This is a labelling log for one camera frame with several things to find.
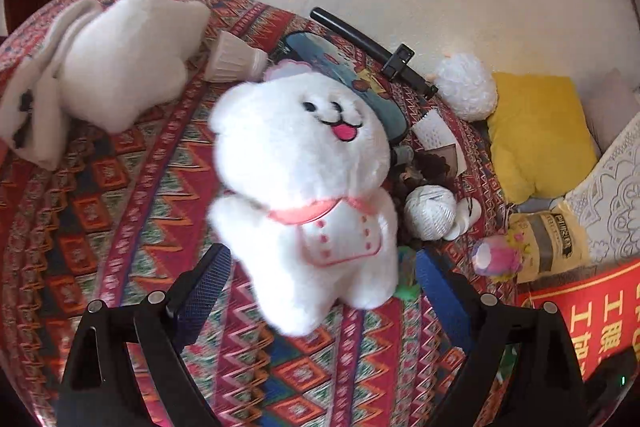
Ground red patterned blanket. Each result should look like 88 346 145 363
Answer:
0 0 521 427

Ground white plush rabbit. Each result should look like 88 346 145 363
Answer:
0 0 211 170

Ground dark brown pinecone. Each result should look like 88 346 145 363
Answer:
397 151 453 188

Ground green white packet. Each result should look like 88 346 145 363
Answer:
397 247 423 300

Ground white plush dog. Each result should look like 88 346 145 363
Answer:
207 59 401 338

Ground white pill bottle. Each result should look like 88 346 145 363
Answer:
445 197 482 242

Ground black selfie stick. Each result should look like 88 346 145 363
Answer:
310 7 440 96

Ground grey cushion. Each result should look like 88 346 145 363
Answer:
582 69 638 152

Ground white yarn ball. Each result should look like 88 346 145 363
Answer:
404 184 458 241

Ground kraft paper pouch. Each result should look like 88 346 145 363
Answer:
507 202 591 285

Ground red banner yellow characters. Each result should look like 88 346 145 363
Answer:
515 259 640 383

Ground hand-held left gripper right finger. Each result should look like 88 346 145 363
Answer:
415 249 586 427

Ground white fluffy ball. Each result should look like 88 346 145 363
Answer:
432 53 498 122

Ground yellow pillow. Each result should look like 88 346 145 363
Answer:
487 72 601 204

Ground pink doll yellow flowers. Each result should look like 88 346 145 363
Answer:
471 229 533 280

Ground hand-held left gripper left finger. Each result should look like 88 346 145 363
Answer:
59 243 233 427

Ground blue printed pouch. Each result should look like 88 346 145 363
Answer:
280 31 408 145

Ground white lace pillow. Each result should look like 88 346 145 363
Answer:
565 112 640 265

